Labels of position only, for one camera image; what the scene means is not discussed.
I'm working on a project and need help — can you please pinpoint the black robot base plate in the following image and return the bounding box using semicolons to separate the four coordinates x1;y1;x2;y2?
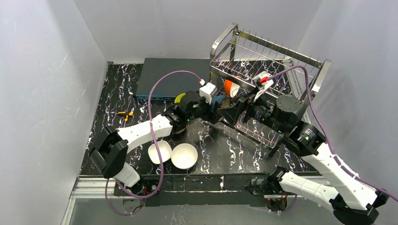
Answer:
113;172;288;208

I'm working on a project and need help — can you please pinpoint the dark teal network switch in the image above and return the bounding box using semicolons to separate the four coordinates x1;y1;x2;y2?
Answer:
135;58;210;101

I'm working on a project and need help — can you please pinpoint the stainless steel dish rack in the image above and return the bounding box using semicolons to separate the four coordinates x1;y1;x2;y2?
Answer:
210;23;331;158

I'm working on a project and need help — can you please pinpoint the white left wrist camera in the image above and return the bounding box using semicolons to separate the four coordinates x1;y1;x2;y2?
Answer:
199;82;218;105

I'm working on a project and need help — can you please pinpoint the white square bowl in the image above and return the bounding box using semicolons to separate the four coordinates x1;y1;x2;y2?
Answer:
147;141;172;165

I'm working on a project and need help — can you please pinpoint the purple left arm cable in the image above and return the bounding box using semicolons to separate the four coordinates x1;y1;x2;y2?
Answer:
105;70;206;216

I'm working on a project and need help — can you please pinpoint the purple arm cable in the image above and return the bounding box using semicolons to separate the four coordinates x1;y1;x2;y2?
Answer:
105;70;206;216
267;65;398;203

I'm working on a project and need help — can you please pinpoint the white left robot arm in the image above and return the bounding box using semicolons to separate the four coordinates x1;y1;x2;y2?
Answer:
89;91;226;187

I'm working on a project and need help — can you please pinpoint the blue white patterned bowl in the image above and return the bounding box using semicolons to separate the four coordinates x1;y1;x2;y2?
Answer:
172;124;187;134

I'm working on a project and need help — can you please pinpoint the yellow bowl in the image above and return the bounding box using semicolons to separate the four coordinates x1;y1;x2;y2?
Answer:
174;93;186;104

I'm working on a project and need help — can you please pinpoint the orange white bowl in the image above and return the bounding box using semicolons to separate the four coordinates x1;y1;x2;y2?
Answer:
223;80;240;98

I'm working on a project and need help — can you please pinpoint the white round bowl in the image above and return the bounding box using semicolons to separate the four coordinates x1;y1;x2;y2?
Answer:
171;143;198;170

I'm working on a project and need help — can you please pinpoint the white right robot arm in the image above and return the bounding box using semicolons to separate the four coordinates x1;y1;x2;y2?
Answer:
218;95;388;225

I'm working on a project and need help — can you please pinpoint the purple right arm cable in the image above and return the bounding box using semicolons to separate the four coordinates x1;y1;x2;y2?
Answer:
267;65;398;203

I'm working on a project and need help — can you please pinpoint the orange black small tool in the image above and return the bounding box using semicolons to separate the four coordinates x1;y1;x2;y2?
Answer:
116;111;133;122

